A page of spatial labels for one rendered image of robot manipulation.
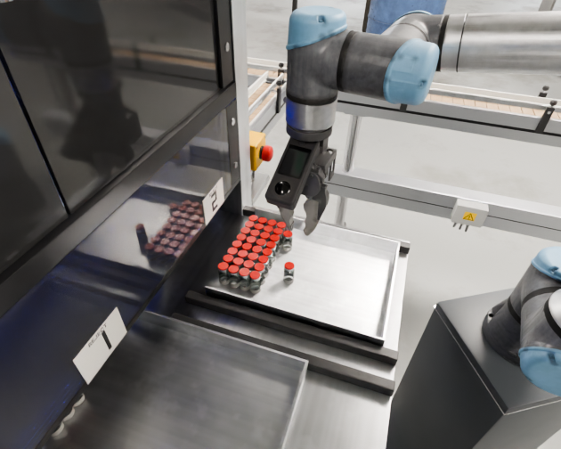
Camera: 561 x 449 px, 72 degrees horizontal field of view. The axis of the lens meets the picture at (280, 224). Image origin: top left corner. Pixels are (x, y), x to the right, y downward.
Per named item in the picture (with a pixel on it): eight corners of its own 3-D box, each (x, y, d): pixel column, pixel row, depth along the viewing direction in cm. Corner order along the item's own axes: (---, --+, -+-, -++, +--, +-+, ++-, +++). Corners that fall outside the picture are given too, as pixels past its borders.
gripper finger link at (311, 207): (329, 223, 73) (329, 182, 68) (319, 242, 69) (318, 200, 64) (314, 220, 75) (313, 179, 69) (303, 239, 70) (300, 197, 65)
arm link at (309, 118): (328, 110, 52) (272, 99, 55) (324, 140, 55) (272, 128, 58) (344, 91, 57) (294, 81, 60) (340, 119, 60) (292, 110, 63)
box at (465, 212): (451, 222, 162) (457, 205, 156) (451, 215, 166) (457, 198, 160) (481, 228, 159) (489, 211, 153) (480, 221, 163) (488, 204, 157)
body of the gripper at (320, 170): (335, 178, 69) (343, 115, 61) (318, 205, 63) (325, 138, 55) (296, 168, 71) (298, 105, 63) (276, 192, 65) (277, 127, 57)
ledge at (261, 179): (204, 195, 104) (204, 189, 103) (224, 170, 114) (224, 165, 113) (252, 206, 101) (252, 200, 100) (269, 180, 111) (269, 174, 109)
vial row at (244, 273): (238, 289, 77) (236, 273, 74) (269, 232, 90) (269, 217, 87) (247, 292, 77) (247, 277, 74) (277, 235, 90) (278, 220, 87)
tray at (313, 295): (207, 298, 76) (205, 287, 73) (256, 218, 94) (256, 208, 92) (380, 351, 68) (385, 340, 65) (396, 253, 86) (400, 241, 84)
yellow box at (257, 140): (229, 166, 97) (227, 141, 93) (240, 152, 103) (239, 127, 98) (257, 172, 96) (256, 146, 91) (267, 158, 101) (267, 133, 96)
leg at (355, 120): (324, 249, 202) (344, 110, 151) (329, 239, 208) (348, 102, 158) (341, 254, 200) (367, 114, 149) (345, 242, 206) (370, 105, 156)
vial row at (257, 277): (247, 292, 77) (247, 277, 74) (278, 235, 90) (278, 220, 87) (258, 295, 76) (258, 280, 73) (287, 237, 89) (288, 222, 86)
